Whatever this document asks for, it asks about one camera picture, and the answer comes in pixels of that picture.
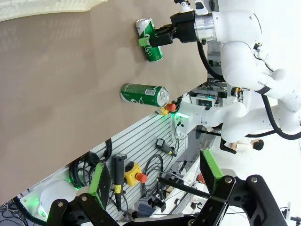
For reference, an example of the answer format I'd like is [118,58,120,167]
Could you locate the short black handheld switch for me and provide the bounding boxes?
[156,138,177,157]

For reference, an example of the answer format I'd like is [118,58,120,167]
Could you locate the person white shirt black hair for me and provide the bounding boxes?
[225,138,264,153]

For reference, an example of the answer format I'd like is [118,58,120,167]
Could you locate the coiled grey thin cable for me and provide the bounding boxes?
[141,154,165,198]

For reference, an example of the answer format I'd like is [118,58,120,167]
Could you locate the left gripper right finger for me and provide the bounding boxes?
[192,149,287,226]

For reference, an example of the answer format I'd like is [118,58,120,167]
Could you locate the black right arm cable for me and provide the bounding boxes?
[197,40,301,141]

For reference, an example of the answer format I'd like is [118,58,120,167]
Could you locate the long black enabling handle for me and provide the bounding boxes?
[111,153,128,212]

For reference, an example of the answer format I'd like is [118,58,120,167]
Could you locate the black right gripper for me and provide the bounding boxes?
[138,10,198,48]

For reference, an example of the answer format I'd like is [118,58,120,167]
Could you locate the yellow emergency stop button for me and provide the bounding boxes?
[157,102,177,116]
[124,162,148,187]

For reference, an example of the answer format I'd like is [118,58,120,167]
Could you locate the aluminium slotted mounting plate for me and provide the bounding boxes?
[16,110,189,222]

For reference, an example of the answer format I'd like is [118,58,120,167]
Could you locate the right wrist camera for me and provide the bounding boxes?
[174,0,210,16]

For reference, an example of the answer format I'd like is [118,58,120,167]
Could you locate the coiled black cable bundle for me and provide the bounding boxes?
[68,138,113,189]

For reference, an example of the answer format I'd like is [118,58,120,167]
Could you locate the grey controller box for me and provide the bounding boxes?
[196,97,217,108]

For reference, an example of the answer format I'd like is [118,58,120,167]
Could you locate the cream folding basket brown rim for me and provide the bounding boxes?
[0,0,105,22]

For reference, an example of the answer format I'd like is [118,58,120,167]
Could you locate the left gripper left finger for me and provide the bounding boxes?
[46,161,113,226]

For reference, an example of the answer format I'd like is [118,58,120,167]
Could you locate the green drink can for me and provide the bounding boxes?
[135,18,164,63]
[120,83,170,108]

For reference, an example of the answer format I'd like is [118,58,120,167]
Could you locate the black metal rod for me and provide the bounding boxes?
[158,177,210,200]

